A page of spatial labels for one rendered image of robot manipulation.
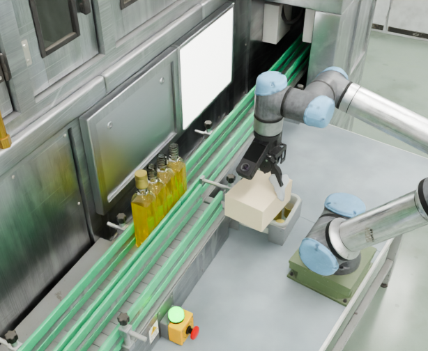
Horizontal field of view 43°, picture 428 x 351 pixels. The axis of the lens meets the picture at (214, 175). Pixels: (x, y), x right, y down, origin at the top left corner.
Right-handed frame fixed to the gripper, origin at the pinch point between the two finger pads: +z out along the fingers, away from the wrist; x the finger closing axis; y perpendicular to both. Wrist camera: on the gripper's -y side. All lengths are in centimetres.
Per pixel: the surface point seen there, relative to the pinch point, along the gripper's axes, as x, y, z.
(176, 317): 5.4, -31.8, 25.6
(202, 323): 2.8, -23.5, 35.4
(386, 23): 84, 367, 99
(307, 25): 39, 103, -3
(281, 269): -6.0, 8.1, 35.2
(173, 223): 22.3, -11.3, 15.0
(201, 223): 15.6, -6.0, 15.8
